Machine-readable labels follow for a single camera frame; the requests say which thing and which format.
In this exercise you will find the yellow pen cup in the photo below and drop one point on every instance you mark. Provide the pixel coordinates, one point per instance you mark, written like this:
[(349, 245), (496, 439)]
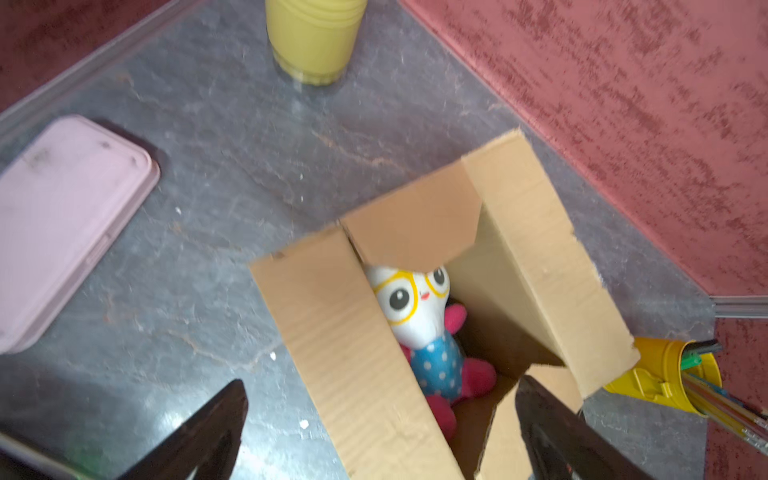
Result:
[(685, 375), (312, 41)]

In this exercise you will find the white yellow toy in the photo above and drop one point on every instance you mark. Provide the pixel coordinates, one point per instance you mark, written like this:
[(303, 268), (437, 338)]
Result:
[(417, 309)]

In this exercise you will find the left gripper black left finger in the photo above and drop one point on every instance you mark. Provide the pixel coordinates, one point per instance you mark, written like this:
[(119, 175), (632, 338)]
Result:
[(205, 446)]

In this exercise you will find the yellow pen cup left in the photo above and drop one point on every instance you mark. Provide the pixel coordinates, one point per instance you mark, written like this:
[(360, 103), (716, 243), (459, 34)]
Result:
[(312, 41)]

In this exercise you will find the yellow pen cup right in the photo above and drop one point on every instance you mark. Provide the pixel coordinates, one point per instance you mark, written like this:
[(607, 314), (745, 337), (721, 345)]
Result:
[(685, 375)]

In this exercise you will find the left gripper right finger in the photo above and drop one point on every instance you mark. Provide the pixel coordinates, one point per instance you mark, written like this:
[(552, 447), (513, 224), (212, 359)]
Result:
[(560, 445)]

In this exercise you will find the brown cardboard express box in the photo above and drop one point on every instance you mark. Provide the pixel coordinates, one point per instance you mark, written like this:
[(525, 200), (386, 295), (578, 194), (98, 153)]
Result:
[(535, 306)]

